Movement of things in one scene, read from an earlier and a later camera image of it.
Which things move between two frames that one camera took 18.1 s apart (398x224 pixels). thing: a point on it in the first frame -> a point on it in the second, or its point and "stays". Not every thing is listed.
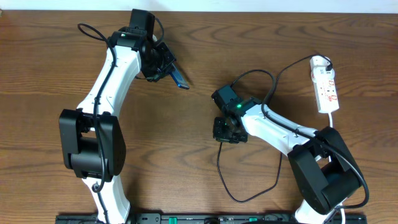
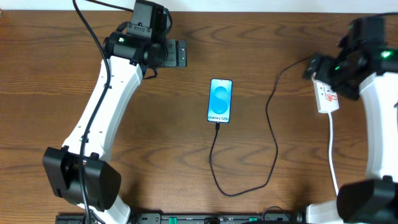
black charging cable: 329,68 -> 275,140
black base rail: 205,219 stays
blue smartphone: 178,77 -> 219,106
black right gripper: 226,130 -> 315,66
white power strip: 324,84 stays
